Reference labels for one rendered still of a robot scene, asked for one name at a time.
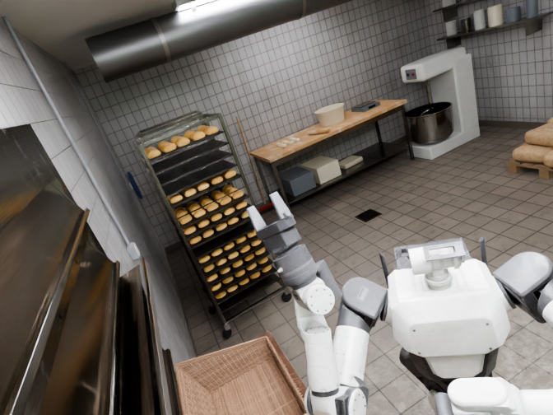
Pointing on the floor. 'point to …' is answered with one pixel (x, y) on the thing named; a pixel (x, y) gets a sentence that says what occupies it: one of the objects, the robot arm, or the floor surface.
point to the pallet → (530, 167)
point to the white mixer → (443, 103)
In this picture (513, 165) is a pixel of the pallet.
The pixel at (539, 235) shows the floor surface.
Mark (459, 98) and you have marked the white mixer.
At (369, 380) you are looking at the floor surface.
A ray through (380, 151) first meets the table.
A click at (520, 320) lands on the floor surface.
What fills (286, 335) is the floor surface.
